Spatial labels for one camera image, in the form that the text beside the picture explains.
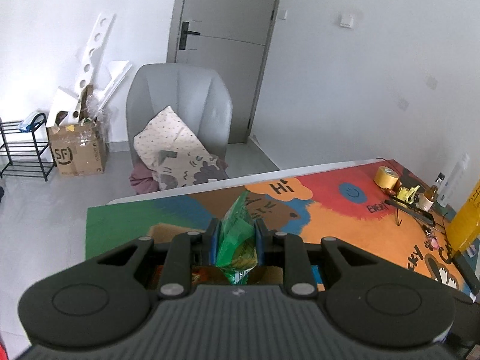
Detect black shoe rack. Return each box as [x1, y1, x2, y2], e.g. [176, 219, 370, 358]
[0, 114, 57, 182]

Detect colourful cartoon table mat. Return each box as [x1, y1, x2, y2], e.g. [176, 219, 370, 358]
[85, 159, 480, 302]

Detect blue item on rack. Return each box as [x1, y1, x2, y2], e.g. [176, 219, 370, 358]
[19, 112, 45, 132]

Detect glass bottle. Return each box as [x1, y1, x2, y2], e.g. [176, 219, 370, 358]
[424, 172, 446, 211]

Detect clear plastic bottle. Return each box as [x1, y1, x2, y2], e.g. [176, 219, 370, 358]
[440, 154, 471, 207]

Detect grey door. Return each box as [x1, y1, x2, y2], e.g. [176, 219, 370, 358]
[167, 0, 286, 145]

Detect white foam block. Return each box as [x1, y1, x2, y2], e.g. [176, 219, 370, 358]
[47, 87, 81, 128]

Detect white foam board with holes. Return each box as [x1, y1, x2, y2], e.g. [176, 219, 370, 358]
[73, 12, 117, 94]

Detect black door handle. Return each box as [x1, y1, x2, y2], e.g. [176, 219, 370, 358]
[178, 21, 201, 50]

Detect black flat device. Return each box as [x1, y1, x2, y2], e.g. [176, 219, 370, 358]
[452, 249, 480, 297]

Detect white foam sheets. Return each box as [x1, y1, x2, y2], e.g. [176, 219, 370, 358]
[95, 60, 134, 106]

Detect dotted cushion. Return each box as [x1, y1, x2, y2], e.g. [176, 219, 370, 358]
[134, 106, 229, 192]

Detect brown cardboard box with logo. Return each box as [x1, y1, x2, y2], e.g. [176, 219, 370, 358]
[47, 120, 109, 177]

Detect yellow tape roll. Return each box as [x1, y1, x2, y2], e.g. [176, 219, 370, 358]
[375, 166, 401, 190]

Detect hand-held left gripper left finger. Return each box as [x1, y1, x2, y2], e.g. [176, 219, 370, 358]
[95, 217, 222, 299]

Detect crumpled yellow wrapper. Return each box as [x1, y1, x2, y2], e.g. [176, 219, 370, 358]
[397, 187, 420, 204]

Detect clear green snack packet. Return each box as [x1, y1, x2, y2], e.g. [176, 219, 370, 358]
[217, 190, 259, 286]

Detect purple cloth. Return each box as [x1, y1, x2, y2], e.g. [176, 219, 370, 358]
[129, 163, 160, 196]

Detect grey chair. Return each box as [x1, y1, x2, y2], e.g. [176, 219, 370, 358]
[125, 63, 233, 196]

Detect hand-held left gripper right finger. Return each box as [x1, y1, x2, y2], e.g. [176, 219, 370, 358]
[254, 218, 379, 299]

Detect pink keychain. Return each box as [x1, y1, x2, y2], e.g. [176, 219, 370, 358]
[424, 225, 441, 250]

